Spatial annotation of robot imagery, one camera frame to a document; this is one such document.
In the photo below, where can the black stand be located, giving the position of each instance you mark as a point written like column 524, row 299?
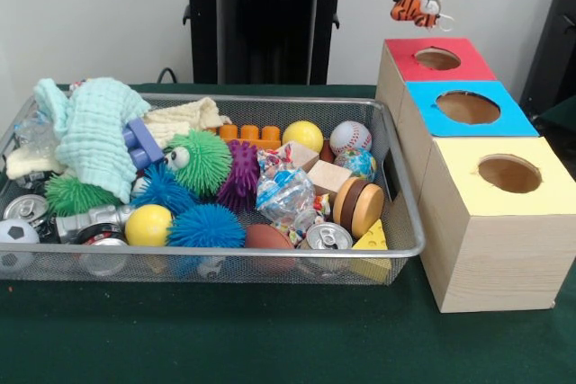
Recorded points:
column 553, row 42

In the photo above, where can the wooden burger toy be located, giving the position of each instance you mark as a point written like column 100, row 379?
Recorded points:
column 360, row 206

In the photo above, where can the mint green waffle cloth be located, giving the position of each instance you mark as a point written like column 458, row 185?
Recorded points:
column 99, row 132

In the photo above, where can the cream waffle cloth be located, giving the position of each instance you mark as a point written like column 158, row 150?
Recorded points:
column 180, row 118

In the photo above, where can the purple plastic toy piece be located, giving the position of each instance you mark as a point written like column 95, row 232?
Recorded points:
column 141, row 143

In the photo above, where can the small soccer ball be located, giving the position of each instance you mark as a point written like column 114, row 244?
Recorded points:
column 15, row 231

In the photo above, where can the shallow clear mesh bin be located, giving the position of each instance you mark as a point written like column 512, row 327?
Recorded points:
column 288, row 272

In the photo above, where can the yellow cheese wedge toy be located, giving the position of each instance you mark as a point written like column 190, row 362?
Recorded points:
column 373, row 238

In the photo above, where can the dark green tablecloth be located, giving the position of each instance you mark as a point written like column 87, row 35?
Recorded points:
column 270, row 339

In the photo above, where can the wooden box with three holes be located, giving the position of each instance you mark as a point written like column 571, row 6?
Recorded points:
column 495, row 262

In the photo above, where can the globe print ball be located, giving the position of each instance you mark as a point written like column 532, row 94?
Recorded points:
column 357, row 163

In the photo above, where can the blue spiky ball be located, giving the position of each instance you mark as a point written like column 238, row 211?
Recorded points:
column 204, row 226

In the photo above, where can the orange striped tiger plush toy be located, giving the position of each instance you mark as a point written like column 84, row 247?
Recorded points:
column 416, row 6

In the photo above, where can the silver drink can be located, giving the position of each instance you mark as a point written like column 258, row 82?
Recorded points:
column 328, row 235

